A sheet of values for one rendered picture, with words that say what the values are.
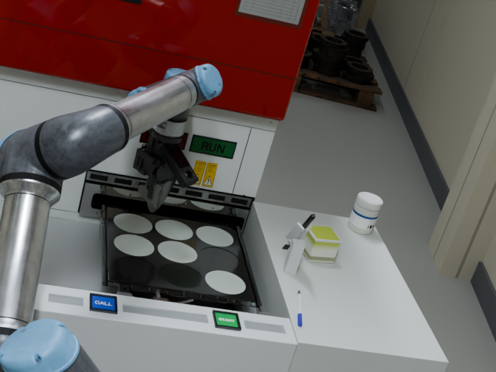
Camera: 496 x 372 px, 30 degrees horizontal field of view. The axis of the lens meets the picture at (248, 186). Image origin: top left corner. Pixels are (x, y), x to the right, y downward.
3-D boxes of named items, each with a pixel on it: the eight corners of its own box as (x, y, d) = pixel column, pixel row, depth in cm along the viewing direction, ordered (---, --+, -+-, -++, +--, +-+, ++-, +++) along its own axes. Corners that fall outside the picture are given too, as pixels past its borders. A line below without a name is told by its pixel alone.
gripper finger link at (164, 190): (147, 201, 233) (156, 168, 229) (164, 212, 230) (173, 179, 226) (139, 203, 231) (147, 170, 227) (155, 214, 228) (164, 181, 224)
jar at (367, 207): (344, 220, 253) (355, 190, 249) (367, 224, 255) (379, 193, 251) (350, 232, 247) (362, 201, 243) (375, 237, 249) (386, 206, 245)
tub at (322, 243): (297, 246, 232) (305, 223, 229) (323, 248, 234) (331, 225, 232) (307, 263, 225) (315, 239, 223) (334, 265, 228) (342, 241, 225)
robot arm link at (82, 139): (71, 111, 160) (213, 49, 200) (29, 128, 166) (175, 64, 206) (98, 172, 162) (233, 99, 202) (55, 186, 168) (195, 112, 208)
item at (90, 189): (78, 211, 242) (85, 179, 238) (239, 237, 253) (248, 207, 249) (78, 215, 241) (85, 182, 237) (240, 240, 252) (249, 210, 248)
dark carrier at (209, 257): (106, 208, 238) (106, 206, 238) (234, 229, 246) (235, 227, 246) (108, 282, 208) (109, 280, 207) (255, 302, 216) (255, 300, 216)
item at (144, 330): (22, 337, 194) (33, 282, 188) (271, 368, 208) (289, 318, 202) (19, 365, 186) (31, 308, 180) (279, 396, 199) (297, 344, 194)
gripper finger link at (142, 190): (139, 203, 231) (147, 170, 227) (155, 214, 228) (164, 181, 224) (130, 205, 228) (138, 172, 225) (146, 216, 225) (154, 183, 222)
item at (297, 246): (277, 260, 223) (293, 212, 217) (292, 262, 224) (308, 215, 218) (282, 273, 217) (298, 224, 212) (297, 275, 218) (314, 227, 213)
